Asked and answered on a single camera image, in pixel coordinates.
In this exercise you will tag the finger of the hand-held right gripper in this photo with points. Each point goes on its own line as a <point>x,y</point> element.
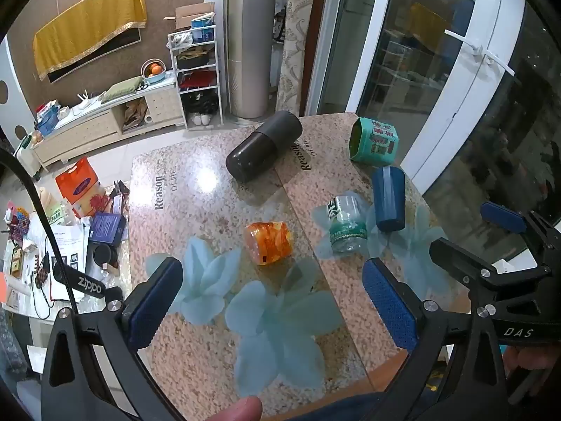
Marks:
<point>504,219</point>
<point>460,256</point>

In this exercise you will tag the cream television cabinet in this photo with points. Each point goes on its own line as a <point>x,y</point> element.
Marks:
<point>96,127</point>

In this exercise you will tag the tall grey air conditioner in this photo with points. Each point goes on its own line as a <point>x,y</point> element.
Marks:
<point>252,39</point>

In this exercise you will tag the blue and white box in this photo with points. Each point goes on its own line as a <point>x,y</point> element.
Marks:
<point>204,28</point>

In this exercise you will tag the black round container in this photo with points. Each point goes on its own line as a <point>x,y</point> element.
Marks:
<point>104,255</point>

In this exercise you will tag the white plastic jug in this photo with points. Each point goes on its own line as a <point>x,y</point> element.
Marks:
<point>25,153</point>

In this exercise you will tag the person's left hand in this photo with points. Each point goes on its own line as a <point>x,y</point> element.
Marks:
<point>245,410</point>

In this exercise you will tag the cardboard box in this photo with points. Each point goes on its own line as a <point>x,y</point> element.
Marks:
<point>188,15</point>

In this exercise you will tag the clear green label cup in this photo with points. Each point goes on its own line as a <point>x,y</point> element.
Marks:
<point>346,226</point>

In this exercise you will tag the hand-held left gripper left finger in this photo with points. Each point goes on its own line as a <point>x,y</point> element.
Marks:
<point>149,307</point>

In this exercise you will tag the patterned beige curtain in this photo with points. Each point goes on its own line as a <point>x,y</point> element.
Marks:
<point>298,30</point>

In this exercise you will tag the pair of white shoes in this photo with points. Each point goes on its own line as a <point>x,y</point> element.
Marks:
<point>200,119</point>

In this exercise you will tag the white shelf rack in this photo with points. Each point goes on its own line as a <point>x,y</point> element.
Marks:
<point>197,83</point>

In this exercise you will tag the green cushion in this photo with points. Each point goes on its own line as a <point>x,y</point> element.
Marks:
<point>125,87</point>

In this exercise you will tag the dark blue box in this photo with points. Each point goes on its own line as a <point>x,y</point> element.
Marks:
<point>106,228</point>

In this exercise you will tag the yellow fringed cloth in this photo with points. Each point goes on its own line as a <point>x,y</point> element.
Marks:
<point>87,30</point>

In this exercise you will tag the bowl of oranges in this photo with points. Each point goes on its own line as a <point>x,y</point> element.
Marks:
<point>153,71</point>

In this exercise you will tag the person's right hand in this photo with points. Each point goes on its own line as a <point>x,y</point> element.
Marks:
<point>532,357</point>

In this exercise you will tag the blue cup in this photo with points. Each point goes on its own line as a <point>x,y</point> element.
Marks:
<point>389,201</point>

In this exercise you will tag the dark grey cup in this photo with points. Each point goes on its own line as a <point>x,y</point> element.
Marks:
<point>263,147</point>

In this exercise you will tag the black television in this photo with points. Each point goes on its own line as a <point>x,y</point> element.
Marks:
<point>65,74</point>

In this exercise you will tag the orange clear cup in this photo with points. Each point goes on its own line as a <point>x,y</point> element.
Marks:
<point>267,243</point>

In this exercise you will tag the white printed papers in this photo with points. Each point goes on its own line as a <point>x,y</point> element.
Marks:
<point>68,239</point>

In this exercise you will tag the blue basket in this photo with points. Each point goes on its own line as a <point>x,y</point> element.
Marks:
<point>46,118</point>

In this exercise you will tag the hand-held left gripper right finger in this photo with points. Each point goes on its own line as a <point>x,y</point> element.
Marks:
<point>390,302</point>

